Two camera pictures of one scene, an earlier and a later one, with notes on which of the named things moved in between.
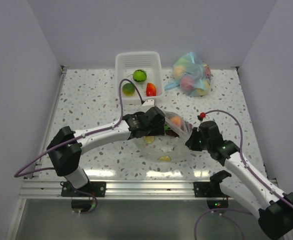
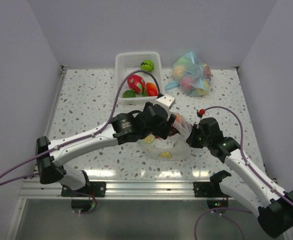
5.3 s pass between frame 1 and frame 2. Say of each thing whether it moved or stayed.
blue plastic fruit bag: stayed
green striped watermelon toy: moved
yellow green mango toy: moved
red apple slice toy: stayed
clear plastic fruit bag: moved
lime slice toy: stayed
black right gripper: stayed
